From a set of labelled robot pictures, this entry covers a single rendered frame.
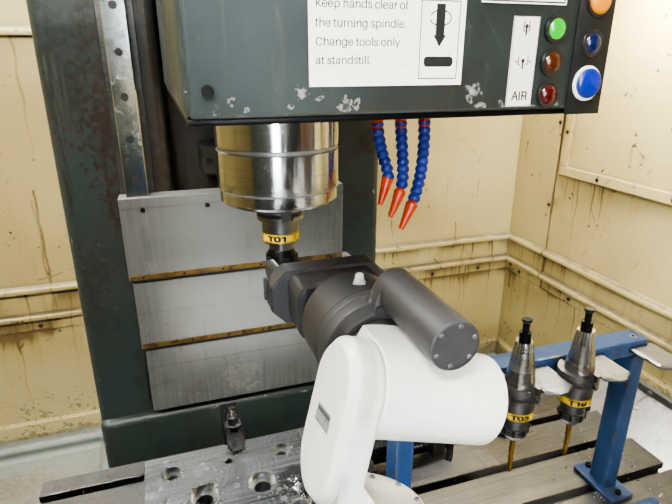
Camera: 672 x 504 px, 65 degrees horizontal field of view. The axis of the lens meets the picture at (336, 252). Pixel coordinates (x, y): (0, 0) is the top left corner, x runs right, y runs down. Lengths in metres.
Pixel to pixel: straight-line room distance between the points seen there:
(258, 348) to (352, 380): 0.99
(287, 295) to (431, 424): 0.21
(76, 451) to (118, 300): 0.70
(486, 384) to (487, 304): 1.68
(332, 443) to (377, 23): 0.36
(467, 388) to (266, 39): 0.33
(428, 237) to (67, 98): 1.16
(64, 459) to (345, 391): 1.55
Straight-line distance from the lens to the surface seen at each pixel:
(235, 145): 0.65
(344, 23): 0.51
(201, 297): 1.22
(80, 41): 1.16
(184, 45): 0.48
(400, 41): 0.53
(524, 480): 1.19
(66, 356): 1.75
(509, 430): 0.89
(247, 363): 1.33
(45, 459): 1.86
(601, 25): 0.66
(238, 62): 0.49
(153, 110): 1.16
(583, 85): 0.64
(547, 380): 0.89
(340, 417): 0.34
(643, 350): 1.04
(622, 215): 1.61
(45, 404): 1.84
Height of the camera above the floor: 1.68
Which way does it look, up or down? 20 degrees down
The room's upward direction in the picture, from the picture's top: straight up
